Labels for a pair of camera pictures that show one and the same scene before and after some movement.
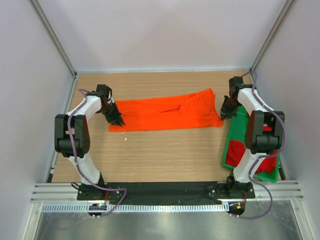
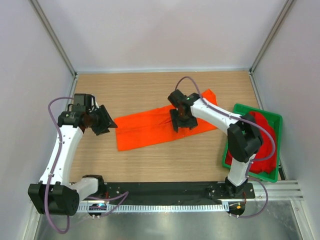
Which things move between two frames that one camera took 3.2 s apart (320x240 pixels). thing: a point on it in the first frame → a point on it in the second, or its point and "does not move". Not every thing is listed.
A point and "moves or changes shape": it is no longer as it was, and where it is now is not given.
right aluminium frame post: (287, 5) does not move
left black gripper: (116, 119) → (111, 124)
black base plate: (166, 192) does not move
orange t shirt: (198, 109) moves or changes shape
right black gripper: (225, 114) → (192, 123)
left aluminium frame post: (53, 37) does not move
